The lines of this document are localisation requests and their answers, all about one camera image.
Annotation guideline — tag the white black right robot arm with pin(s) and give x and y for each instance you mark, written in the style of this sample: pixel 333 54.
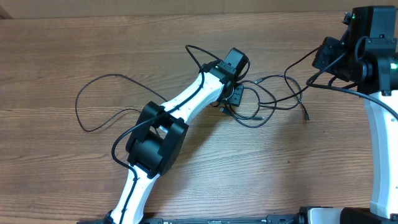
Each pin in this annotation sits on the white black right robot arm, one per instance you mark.
pixel 366 56

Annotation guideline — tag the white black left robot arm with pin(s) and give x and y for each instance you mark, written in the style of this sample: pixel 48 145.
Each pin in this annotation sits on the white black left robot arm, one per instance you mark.
pixel 154 143

